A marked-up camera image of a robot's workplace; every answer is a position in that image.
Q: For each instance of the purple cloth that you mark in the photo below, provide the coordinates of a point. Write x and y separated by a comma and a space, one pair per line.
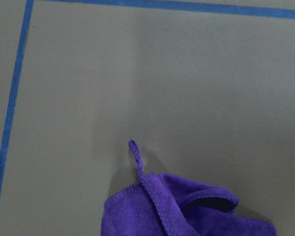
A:
168, 205

